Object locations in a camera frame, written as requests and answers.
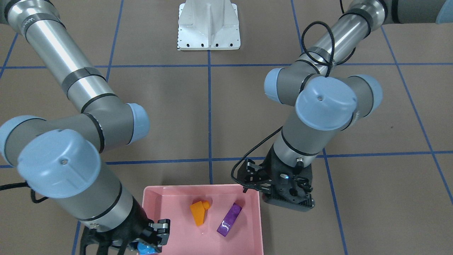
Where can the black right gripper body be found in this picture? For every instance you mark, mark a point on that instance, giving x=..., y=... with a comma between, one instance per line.
x=140, y=226

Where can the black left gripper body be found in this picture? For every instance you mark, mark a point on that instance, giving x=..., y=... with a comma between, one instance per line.
x=271, y=165

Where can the small blue block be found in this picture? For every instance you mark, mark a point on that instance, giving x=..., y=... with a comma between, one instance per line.
x=145, y=249

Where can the orange sloped block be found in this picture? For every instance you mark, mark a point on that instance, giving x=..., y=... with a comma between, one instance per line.
x=198, y=211

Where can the purple sloped block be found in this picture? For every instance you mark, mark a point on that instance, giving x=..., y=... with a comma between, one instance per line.
x=228, y=221

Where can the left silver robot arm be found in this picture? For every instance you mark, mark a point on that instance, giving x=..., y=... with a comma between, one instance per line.
x=325, y=105

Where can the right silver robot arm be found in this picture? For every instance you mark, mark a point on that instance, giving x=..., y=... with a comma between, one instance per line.
x=60, y=159

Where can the pink plastic box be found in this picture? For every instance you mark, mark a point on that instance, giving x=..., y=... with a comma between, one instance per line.
x=186, y=238

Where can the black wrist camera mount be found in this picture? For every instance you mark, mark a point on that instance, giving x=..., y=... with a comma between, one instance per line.
x=252, y=177

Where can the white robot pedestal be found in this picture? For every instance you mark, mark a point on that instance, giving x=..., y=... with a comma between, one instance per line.
x=208, y=25

